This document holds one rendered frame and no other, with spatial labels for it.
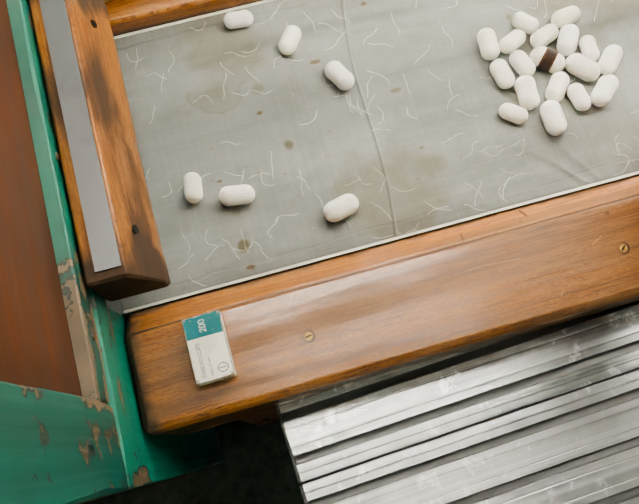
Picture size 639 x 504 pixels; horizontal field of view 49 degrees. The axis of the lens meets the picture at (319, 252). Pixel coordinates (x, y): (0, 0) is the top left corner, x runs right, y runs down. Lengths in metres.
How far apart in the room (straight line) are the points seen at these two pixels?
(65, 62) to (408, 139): 0.34
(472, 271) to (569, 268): 0.09
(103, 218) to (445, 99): 0.38
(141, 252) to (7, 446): 0.27
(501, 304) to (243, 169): 0.29
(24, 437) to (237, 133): 0.43
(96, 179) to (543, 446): 0.51
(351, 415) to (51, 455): 0.38
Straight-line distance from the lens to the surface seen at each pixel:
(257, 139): 0.74
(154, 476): 0.68
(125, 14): 0.80
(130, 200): 0.63
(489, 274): 0.69
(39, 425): 0.44
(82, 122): 0.64
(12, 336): 0.47
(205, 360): 0.64
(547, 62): 0.80
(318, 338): 0.65
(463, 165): 0.74
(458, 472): 0.76
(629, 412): 0.81
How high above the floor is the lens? 1.41
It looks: 75 degrees down
